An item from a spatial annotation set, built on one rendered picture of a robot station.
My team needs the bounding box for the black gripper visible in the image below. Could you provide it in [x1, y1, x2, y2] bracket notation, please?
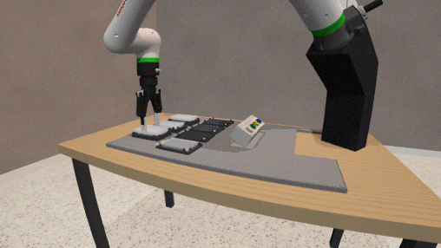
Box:
[135, 77, 162, 133]

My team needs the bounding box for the grey button panel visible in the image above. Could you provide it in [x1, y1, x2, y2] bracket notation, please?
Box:
[229, 115, 265, 149]

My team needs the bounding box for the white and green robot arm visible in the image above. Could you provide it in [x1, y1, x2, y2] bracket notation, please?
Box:
[103, 0, 383, 77]

